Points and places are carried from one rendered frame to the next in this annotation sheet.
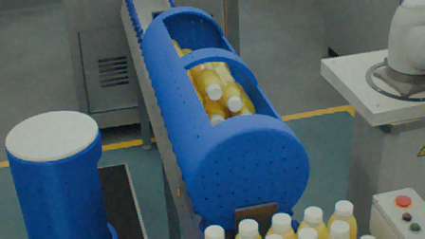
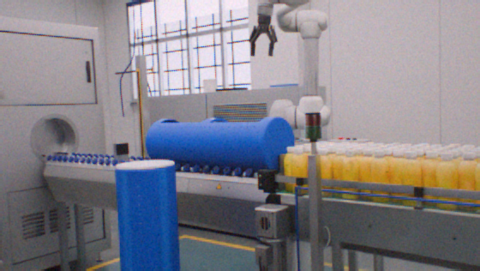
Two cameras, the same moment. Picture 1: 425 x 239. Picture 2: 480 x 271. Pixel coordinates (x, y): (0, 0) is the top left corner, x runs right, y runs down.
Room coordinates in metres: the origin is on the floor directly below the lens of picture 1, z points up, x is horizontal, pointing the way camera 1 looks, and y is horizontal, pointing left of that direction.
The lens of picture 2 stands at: (-0.59, 1.50, 1.30)
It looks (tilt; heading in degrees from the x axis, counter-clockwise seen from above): 4 degrees down; 322
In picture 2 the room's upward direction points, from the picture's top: 2 degrees counter-clockwise
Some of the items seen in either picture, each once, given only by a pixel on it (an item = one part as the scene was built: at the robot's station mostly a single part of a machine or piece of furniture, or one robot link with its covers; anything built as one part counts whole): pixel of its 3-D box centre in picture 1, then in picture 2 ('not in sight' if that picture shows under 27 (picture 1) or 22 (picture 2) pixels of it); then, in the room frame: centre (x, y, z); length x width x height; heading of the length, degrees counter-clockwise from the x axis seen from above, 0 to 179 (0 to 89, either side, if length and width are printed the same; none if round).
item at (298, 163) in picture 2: not in sight; (298, 171); (0.87, 0.03, 0.99); 0.07 x 0.07 x 0.19
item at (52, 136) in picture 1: (51, 135); (145, 165); (1.48, 0.47, 1.03); 0.28 x 0.28 x 0.01
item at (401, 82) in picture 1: (406, 69); not in sight; (1.71, -0.64, 1.08); 0.22 x 0.18 x 0.06; 21
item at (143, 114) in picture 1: (142, 101); (63, 242); (3.06, 0.40, 0.31); 0.06 x 0.06 x 0.63; 12
